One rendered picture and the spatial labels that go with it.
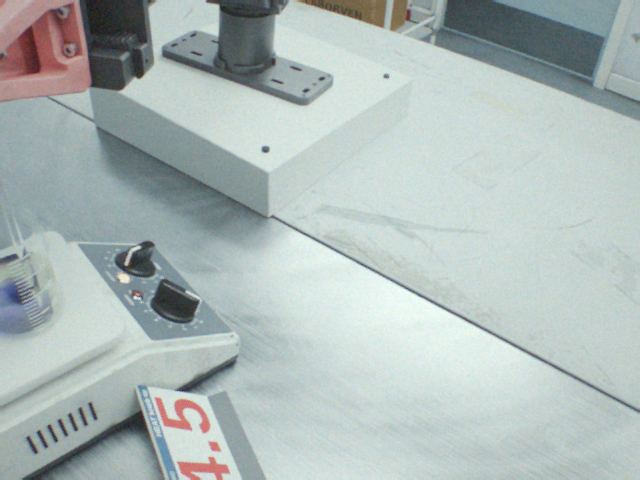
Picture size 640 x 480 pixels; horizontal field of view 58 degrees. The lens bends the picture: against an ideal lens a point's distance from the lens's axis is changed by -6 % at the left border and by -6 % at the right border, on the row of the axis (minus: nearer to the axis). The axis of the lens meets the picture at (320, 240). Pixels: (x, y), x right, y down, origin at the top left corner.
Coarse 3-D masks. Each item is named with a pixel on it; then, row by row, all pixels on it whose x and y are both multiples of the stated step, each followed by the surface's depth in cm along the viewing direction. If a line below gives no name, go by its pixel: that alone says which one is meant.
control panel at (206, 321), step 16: (96, 256) 44; (112, 256) 45; (160, 256) 49; (112, 272) 43; (160, 272) 47; (176, 272) 48; (112, 288) 42; (128, 288) 43; (144, 288) 44; (192, 288) 47; (128, 304) 41; (144, 304) 42; (144, 320) 40; (160, 320) 41; (192, 320) 43; (208, 320) 44; (160, 336) 39; (176, 336) 40; (192, 336) 41
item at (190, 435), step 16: (160, 400) 39; (176, 400) 40; (192, 400) 41; (160, 416) 38; (176, 416) 39; (192, 416) 40; (208, 416) 41; (176, 432) 37; (192, 432) 39; (208, 432) 40; (176, 448) 36; (192, 448) 37; (208, 448) 38; (176, 464) 35; (192, 464) 36; (208, 464) 37; (224, 464) 38
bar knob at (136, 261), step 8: (128, 248) 44; (136, 248) 44; (144, 248) 45; (152, 248) 46; (120, 256) 45; (128, 256) 44; (136, 256) 44; (144, 256) 45; (120, 264) 44; (128, 264) 44; (136, 264) 45; (144, 264) 46; (152, 264) 46; (128, 272) 44; (136, 272) 44; (144, 272) 45; (152, 272) 46
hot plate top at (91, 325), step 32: (64, 256) 40; (64, 288) 38; (96, 288) 38; (64, 320) 36; (96, 320) 36; (0, 352) 34; (32, 352) 34; (64, 352) 34; (96, 352) 35; (0, 384) 32; (32, 384) 33
